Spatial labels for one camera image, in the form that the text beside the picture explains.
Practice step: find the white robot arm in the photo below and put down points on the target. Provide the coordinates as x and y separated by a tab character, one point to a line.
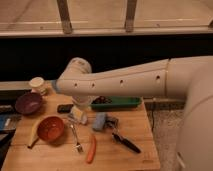
189	78

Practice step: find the wooden table board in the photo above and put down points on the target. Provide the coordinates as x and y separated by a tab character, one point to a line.
63	155

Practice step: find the orange bowl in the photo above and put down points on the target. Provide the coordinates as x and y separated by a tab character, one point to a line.
50	129

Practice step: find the dark grape bunch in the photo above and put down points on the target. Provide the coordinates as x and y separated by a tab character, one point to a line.
102	99

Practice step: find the black rectangular block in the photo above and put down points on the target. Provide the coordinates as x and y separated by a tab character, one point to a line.
64	108

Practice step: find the grey towel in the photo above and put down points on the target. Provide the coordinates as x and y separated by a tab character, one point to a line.
78	116

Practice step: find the white ceramic cup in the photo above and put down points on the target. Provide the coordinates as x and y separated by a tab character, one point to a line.
38	85

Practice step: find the green plastic tray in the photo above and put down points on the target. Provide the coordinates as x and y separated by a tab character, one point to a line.
118	102

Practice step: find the blue plastic cup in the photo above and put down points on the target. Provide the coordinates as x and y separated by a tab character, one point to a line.
54	86

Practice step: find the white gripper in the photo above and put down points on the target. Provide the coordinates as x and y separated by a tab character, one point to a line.
81	102

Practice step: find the black handled brush tool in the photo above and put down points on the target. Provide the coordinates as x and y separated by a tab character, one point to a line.
112	122

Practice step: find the blue sponge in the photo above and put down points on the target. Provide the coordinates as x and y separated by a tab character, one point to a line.
99	122

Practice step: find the silver fork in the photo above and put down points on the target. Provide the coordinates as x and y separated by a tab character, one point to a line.
77	143

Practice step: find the purple bowl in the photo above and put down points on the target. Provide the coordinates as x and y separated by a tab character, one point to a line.
28	103

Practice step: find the orange carrot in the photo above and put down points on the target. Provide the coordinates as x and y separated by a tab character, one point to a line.
92	149

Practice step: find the blue object at left edge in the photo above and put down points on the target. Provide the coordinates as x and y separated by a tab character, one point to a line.
5	122

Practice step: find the yellow banana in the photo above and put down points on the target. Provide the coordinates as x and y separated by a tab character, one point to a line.
33	134

